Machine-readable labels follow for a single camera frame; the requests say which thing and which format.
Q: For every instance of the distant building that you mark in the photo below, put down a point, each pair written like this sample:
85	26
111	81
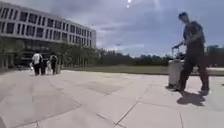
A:
215	50

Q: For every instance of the person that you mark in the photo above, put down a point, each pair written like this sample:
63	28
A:
194	46

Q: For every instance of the row of trees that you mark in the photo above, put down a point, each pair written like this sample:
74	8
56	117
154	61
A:
110	57

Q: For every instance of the large white building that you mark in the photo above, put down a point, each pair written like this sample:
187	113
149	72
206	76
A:
40	28

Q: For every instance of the group of people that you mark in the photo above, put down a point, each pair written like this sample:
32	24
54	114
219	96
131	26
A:
42	61

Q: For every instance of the pale stone slab plaza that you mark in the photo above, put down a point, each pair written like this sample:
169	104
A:
100	100

